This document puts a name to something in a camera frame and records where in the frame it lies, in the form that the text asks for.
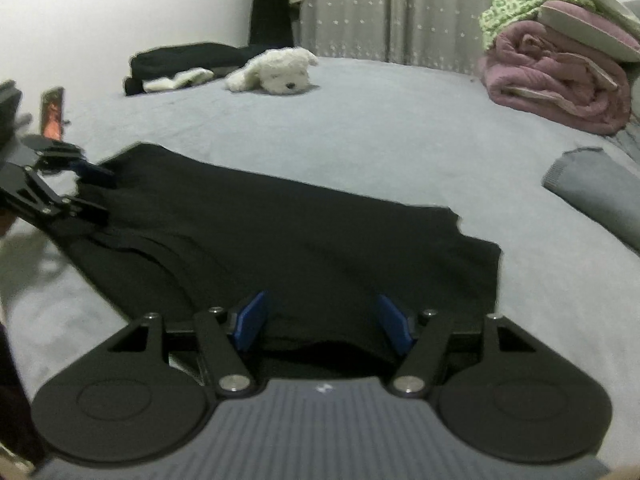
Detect black clothing pile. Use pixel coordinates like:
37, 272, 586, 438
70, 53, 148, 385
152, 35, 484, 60
123, 42, 273, 97

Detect black hanging garment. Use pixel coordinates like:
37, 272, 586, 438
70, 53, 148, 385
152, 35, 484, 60
248, 0, 296, 48

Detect black t-shirt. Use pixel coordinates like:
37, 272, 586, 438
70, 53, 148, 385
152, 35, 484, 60
47, 142, 502, 386

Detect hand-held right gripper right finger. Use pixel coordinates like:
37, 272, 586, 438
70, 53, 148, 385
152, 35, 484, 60
377, 294, 539, 396

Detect pink folded quilt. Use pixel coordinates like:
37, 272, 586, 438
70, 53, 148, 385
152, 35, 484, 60
477, 2, 640, 136

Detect folded grey clothes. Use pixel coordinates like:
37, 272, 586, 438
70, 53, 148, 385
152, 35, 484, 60
542, 146, 640, 253

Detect pink and white pillow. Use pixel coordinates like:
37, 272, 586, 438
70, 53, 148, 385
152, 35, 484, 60
537, 0, 640, 63

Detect grey star-patterned curtain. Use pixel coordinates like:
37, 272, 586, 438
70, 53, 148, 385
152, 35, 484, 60
290, 0, 566, 78

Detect white plush dog toy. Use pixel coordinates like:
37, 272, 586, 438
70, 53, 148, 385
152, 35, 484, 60
223, 47, 320, 96

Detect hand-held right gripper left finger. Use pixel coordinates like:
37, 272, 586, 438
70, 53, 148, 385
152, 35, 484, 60
107, 290, 271, 396

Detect phone with orange screen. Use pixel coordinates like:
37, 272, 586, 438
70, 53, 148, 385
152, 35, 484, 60
40, 86, 67, 142

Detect green patterned cloth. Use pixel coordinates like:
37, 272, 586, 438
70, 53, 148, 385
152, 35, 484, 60
478, 0, 596, 51

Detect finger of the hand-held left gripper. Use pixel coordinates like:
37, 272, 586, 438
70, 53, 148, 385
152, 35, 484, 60
22, 132, 117, 190
0, 165, 110, 233

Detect grey bed sheet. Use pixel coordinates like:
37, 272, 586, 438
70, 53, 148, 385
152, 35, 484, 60
0, 55, 640, 461

